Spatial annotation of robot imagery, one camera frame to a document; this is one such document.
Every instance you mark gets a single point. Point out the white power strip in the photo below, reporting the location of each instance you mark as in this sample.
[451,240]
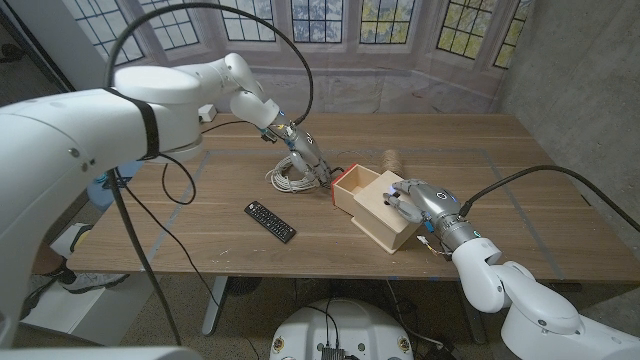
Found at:
[209,114]

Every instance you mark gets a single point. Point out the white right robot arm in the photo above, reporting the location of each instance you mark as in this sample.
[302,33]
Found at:
[535,310]

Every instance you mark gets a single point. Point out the wooden cabinet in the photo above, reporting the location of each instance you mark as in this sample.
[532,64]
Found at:
[357,153]

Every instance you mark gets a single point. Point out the printed bay window backdrop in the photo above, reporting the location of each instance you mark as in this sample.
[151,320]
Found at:
[400,90]

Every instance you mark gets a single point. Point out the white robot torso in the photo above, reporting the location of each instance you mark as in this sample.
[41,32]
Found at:
[345,325]

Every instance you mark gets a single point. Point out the black TV remote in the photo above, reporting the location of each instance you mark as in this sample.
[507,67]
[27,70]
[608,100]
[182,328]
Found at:
[270,222]

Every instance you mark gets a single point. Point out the grey white sneaker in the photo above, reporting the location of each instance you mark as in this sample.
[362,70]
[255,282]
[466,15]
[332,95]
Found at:
[37,297]
[95,282]

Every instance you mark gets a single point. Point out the brown twine spool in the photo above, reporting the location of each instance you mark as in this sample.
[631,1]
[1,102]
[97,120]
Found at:
[393,162]

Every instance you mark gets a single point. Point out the small black device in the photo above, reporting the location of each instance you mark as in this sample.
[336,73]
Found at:
[111,184]

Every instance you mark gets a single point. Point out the light wooden drawer unit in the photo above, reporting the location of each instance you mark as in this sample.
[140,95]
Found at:
[382,225]

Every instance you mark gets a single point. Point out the grey table leg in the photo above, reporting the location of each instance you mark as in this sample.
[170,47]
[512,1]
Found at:
[477,327]
[215,305]

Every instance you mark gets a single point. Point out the black floor fan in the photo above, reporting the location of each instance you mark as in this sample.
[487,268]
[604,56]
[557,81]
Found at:
[245,285]

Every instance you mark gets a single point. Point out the person's leg with black sock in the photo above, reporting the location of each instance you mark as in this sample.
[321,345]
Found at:
[52,262]

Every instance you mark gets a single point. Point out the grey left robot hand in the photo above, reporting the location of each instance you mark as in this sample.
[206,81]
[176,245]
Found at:
[305,152]

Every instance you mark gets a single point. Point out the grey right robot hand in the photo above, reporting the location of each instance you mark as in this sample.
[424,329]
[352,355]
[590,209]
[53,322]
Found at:
[437,205]

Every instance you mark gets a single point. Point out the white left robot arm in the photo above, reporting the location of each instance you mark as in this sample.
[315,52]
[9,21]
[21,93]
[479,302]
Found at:
[75,150]

